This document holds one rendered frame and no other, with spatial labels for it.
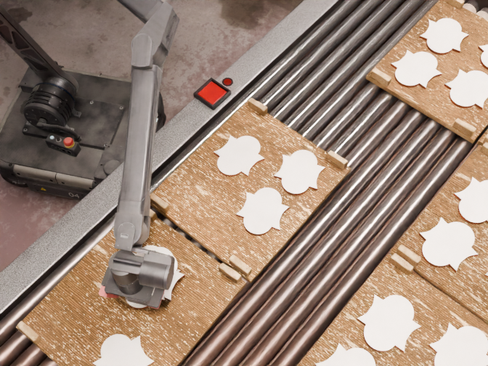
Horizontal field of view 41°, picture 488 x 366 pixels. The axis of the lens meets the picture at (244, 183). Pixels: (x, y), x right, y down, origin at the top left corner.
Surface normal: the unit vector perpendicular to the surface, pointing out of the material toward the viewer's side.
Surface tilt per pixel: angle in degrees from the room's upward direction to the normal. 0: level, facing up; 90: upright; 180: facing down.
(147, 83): 33
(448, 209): 0
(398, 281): 0
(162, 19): 25
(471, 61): 0
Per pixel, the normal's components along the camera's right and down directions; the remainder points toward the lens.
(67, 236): -0.01, -0.51
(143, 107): -0.05, -0.10
